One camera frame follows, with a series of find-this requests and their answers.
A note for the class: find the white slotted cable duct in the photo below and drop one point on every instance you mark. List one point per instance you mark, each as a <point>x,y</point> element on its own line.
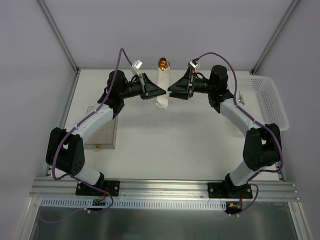
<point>135,204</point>

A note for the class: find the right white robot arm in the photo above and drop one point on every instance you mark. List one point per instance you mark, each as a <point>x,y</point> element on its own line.
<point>262,143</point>

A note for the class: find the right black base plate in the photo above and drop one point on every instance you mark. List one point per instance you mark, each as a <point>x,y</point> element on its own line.
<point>220,190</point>

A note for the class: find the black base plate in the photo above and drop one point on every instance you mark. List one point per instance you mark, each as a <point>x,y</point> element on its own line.
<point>110,186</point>
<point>220,190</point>

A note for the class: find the clear plastic utensil tray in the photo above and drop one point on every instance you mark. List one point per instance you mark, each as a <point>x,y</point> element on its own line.
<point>100,130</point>

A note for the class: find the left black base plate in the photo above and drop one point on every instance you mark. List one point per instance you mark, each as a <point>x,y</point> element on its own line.
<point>110,186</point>

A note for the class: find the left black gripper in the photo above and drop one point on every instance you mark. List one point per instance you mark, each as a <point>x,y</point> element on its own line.
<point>145,86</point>

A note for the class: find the aluminium mounting rail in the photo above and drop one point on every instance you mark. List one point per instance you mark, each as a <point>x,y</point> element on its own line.
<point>150,189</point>

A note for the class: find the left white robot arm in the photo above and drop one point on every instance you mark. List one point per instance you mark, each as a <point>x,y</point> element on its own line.
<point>65,150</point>

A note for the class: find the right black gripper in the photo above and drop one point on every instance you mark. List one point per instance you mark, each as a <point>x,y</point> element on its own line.
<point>190,83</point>

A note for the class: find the white paper napkin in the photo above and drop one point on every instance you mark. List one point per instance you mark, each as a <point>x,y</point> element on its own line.
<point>163,81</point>

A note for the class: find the white perforated plastic basket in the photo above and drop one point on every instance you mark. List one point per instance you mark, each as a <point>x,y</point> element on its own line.
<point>262,99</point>

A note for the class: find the gold spoon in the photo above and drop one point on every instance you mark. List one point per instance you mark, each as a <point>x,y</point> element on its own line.
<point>162,64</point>

